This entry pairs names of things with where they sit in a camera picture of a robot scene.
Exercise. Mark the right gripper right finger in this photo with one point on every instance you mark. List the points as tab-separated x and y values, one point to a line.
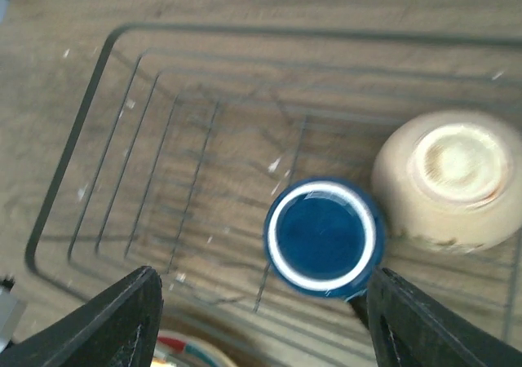
410	328

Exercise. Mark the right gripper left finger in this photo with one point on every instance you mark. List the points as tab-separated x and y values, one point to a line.
118	327

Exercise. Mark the dark blue ceramic mug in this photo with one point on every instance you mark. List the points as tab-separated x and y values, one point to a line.
323	237

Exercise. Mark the cream ceramic bowl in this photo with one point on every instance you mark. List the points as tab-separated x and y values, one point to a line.
451	181

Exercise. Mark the red-rimmed white plate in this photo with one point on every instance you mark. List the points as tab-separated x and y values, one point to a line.
176	349

